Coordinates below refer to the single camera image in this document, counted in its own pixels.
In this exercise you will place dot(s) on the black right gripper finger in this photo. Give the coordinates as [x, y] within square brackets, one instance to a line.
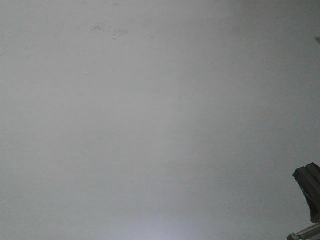
[313, 178]
[300, 175]

